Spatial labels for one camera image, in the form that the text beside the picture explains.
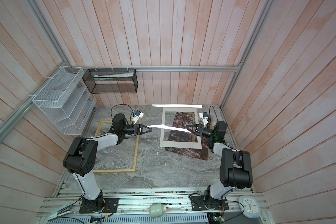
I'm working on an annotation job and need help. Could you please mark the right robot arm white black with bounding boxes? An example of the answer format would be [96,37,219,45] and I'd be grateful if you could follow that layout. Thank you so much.
[186,121,253,209]

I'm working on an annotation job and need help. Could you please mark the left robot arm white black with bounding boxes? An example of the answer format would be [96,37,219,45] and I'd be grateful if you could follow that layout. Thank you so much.
[63,113,152,201]

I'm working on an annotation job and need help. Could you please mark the wooden backing board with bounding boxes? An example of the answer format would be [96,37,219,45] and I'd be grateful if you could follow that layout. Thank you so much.
[206,116,212,129]

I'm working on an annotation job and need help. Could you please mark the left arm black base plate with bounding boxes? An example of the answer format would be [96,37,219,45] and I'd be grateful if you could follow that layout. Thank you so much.
[79,197,119,214]

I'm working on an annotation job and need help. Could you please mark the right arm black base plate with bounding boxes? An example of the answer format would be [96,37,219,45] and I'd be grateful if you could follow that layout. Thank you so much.
[189,194,229,211]

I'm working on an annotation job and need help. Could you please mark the light wooden picture frame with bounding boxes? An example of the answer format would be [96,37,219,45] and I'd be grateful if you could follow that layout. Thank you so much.
[93,118,142,174]

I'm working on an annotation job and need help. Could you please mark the black wire mesh basket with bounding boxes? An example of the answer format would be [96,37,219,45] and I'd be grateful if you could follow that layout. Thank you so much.
[83,68,139,94]

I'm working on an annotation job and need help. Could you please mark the white mat board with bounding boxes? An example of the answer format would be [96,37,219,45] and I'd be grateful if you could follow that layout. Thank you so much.
[160,107,202,149]

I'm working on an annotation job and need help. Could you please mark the clear glass pane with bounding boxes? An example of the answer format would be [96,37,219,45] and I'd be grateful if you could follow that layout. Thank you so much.
[148,104,203,133]

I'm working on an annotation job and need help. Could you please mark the paper in black basket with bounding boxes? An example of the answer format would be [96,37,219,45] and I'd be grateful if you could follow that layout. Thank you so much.
[93,72,134,82]

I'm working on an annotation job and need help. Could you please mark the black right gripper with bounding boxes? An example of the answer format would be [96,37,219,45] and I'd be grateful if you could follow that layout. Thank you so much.
[187,126,216,141]

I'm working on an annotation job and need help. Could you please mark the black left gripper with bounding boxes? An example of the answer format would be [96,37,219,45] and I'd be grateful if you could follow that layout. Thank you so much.
[121,123,152,136]

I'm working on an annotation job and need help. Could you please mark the autumn forest photo print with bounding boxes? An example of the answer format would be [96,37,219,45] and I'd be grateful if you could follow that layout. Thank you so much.
[162,109,209,161]

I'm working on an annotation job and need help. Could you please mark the white wall clock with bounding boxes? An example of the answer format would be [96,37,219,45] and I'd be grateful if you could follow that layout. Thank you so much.
[238,195,261,219]

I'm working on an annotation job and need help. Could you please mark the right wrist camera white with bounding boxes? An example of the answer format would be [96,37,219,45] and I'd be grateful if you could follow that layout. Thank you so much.
[199,112,211,127]

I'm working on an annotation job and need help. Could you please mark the white wire mesh shelf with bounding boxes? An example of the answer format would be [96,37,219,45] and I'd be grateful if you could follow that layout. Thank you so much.
[33,67,96,135]

